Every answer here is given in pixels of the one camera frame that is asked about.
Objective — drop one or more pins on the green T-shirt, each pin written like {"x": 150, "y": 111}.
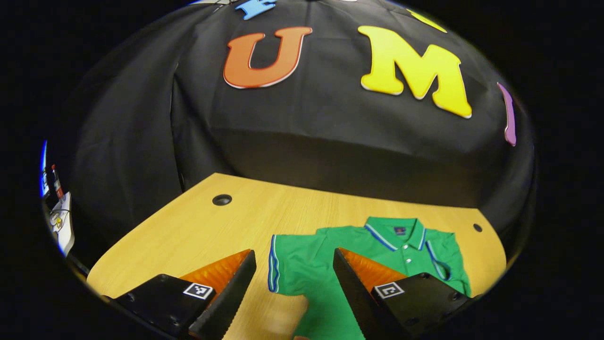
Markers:
{"x": 321, "y": 255}

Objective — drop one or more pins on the computer monitor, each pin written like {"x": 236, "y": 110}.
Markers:
{"x": 44, "y": 174}

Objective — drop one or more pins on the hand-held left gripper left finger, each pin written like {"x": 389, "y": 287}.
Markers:
{"x": 231, "y": 302}

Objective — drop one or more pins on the black backdrop cloth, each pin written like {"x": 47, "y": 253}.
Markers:
{"x": 330, "y": 156}

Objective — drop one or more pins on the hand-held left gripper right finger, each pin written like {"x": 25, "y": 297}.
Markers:
{"x": 354, "y": 302}

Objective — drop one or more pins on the red bottle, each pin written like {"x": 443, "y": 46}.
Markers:
{"x": 57, "y": 182}

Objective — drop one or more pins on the white side table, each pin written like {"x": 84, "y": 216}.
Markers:
{"x": 65, "y": 226}

